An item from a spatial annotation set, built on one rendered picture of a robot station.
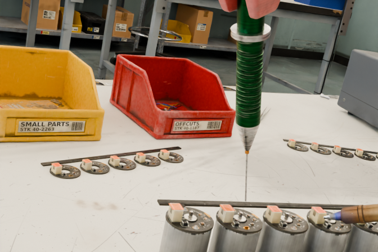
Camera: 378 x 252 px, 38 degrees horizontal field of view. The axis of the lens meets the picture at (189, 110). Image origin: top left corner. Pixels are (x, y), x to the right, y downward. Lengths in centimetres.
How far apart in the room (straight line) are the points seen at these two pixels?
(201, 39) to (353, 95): 422
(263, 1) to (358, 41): 628
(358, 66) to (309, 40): 554
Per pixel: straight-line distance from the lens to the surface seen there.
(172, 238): 28
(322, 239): 32
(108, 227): 39
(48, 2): 438
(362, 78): 83
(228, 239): 29
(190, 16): 503
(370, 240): 33
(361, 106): 83
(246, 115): 23
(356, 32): 652
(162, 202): 29
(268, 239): 30
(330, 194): 53
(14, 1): 477
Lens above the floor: 94
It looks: 16 degrees down
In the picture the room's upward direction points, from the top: 11 degrees clockwise
